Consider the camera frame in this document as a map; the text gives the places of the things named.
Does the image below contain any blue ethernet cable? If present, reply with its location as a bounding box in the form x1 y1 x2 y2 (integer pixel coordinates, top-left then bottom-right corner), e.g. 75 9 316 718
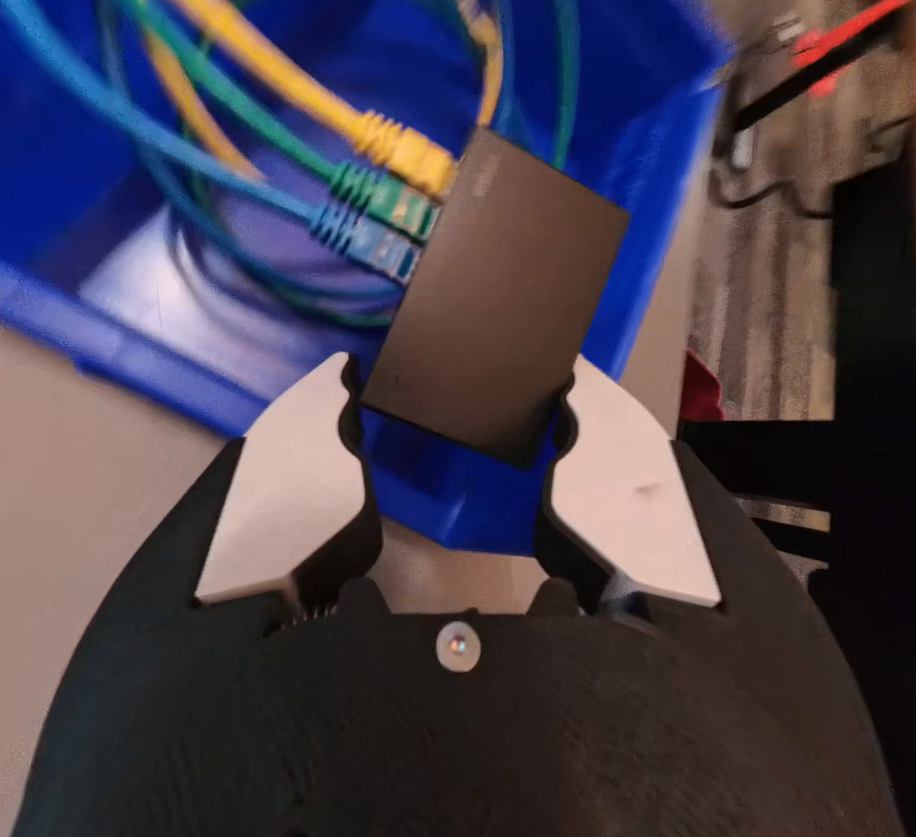
0 0 518 304

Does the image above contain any green ethernet cable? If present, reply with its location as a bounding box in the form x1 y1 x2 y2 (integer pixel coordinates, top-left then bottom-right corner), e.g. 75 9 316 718
72 0 582 331

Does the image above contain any black network switch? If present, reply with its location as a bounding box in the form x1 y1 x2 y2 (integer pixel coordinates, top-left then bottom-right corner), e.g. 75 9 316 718
358 128 632 471

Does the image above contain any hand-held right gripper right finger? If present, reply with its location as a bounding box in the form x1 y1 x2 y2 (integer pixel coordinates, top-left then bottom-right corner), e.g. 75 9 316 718
535 354 722 615

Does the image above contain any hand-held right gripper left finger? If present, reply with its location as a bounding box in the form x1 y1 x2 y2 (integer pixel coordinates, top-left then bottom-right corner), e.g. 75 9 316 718
193 352 384 610

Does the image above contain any blue plastic bin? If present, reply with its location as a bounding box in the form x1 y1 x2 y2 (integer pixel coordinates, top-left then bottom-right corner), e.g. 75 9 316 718
0 0 738 559

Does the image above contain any red black clamp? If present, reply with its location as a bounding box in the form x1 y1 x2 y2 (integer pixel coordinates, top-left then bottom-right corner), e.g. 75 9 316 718
730 0 916 131

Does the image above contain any red cloth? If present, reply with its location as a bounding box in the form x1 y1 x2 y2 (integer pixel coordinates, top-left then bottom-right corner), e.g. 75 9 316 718
678 349 725 423

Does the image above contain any yellow ethernet cable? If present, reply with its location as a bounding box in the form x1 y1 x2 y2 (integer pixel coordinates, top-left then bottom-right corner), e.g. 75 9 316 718
86 0 505 201

